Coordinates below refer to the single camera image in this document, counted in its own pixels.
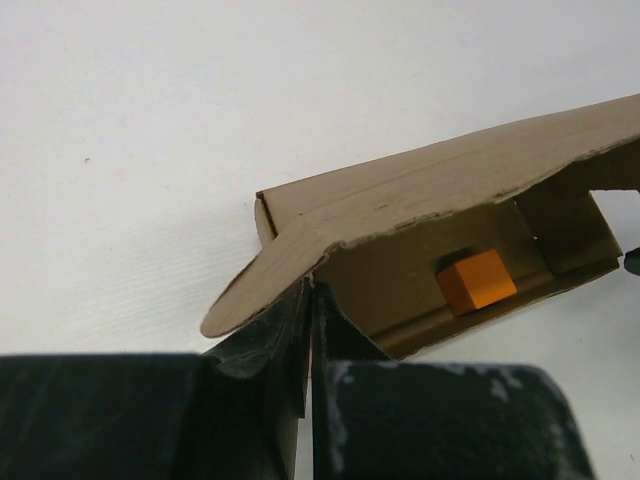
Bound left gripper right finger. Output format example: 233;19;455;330
311;284;595;479

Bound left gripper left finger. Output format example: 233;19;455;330
1;280;312;479

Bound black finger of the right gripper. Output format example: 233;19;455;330
623;247;640;275

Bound small orange cube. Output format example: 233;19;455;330
436;249;517;316

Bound cardboard box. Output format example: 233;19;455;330
201;95;639;358

